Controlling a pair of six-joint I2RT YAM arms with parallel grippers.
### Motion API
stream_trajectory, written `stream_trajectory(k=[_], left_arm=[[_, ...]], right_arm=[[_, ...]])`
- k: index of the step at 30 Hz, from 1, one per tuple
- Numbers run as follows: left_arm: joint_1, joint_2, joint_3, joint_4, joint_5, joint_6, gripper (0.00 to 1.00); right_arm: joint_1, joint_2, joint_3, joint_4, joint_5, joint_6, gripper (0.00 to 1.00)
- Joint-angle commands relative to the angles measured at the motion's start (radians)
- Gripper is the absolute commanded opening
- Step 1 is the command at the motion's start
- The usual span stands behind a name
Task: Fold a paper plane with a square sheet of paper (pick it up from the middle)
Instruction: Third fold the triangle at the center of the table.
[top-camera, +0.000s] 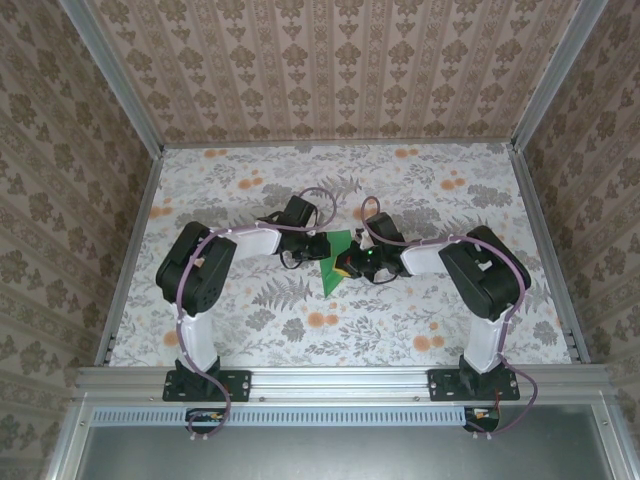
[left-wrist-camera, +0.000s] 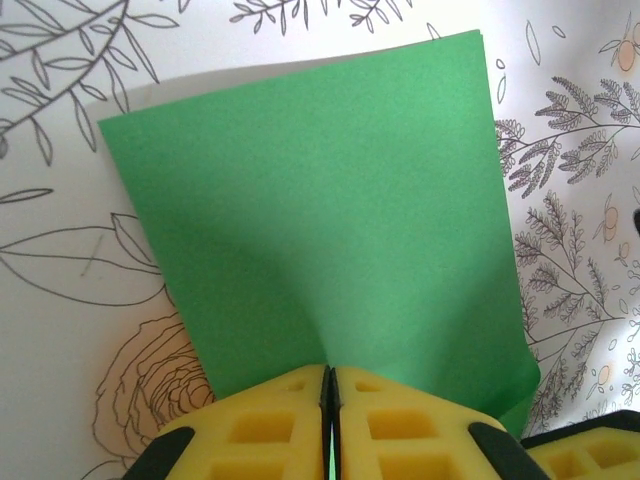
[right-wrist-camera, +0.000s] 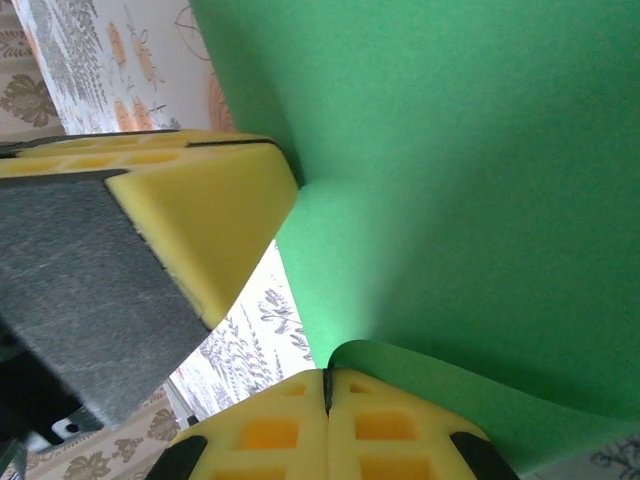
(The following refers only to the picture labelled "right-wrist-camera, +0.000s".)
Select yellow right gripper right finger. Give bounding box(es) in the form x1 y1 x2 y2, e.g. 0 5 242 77
326 367 519 480

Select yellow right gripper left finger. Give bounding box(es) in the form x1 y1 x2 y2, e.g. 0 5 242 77
157 367 330 480

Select green paper sheet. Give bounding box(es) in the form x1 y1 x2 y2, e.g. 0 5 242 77
189 0 640 475

